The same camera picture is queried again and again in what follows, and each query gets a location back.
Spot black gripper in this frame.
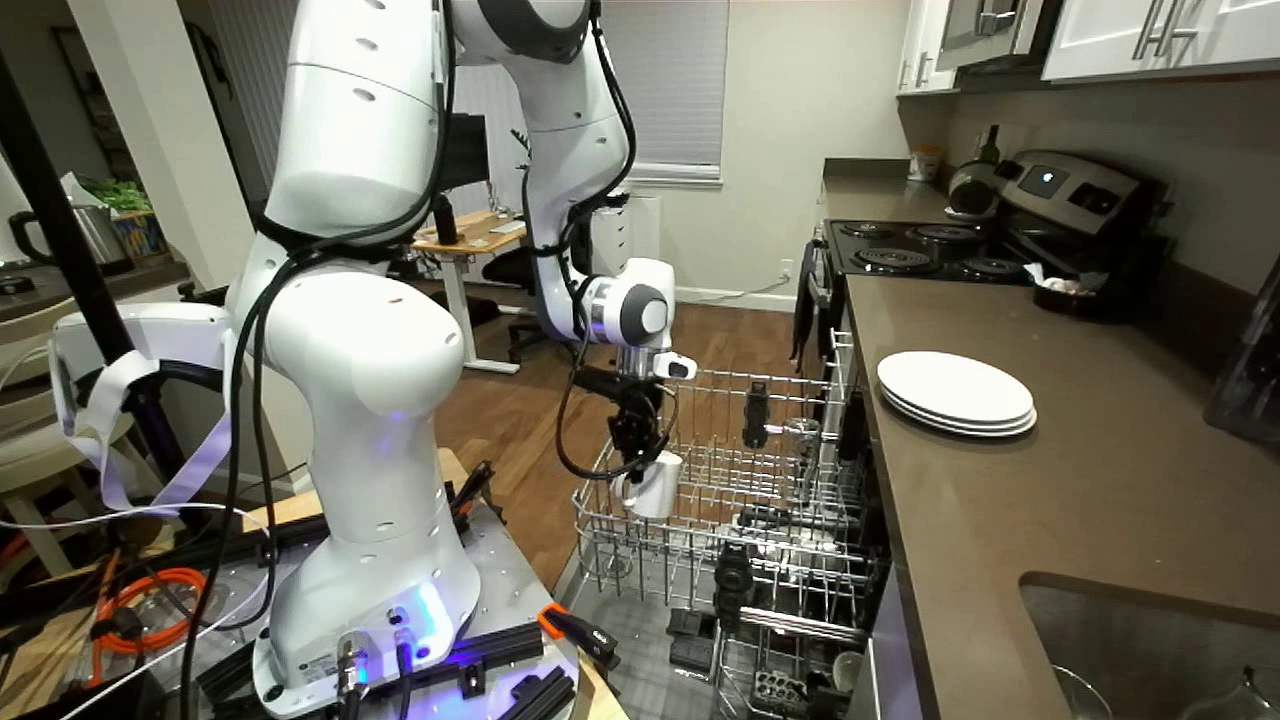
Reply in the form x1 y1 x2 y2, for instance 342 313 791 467
571 366 673 490

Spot white cup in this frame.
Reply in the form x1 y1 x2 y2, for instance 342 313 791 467
619 449 684 526

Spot white dinner plate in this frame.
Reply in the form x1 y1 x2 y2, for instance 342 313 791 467
873 347 1038 428
880 396 1038 444

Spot black rack fitting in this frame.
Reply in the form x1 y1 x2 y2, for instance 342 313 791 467
740 378 776 454

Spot metal robot table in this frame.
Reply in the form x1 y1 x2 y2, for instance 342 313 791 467
0 491 633 720

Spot wooden desk white legs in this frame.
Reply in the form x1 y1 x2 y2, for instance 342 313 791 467
402 207 537 382

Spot black monitor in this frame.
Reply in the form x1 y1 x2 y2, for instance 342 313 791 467
433 114 495 206

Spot black steel stove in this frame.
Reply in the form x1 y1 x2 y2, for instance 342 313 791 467
791 149 1177 366

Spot black kettle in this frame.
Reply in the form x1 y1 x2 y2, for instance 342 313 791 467
938 126 1027 226

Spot black pan with cloth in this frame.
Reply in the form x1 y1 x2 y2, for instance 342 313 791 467
1015 255 1138 329

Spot drinking glass in sink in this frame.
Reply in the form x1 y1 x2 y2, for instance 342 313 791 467
1045 660 1118 720

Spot white box device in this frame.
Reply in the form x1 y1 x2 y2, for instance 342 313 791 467
44 302 239 444

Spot steel kitchen sink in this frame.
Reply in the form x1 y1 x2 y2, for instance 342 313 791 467
1015 572 1280 720

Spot glass coffee pot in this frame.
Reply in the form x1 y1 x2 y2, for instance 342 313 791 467
2 170 140 273

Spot black slanted pole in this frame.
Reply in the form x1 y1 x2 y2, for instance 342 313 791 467
0 52 190 491

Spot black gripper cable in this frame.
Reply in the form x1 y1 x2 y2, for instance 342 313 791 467
553 370 636 490

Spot orange handled black tool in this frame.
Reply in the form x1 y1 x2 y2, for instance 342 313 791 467
537 600 624 672

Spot white wire dish rack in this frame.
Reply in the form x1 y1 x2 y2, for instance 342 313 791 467
553 558 893 720

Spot lower wire dish rack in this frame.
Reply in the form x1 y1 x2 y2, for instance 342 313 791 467
660 583 887 720

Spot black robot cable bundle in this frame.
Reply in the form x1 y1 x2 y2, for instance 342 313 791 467
165 0 462 720

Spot purple white strap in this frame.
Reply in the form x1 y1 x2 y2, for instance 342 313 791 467
57 347 239 527

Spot orange cable coil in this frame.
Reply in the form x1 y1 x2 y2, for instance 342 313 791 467
84 564 217 660

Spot white upper cabinets with handles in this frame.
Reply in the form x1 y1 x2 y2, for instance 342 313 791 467
893 0 1280 101

